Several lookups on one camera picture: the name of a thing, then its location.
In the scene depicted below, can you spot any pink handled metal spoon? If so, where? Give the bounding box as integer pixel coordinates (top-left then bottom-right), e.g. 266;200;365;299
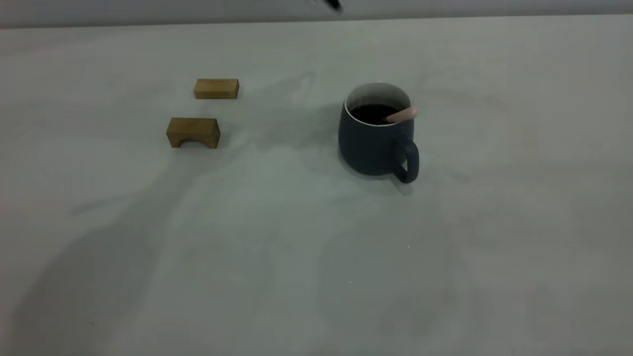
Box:
386;106;419;124

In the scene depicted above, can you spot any dark grey ceramic mug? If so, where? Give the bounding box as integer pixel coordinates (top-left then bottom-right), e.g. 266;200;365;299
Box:
338;82;420;184

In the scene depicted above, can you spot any flat wooden block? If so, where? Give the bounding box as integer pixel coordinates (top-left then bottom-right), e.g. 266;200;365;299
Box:
194;79;240;100

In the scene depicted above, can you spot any arched wooden block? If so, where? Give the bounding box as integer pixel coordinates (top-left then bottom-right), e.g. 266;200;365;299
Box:
166;117;221;149

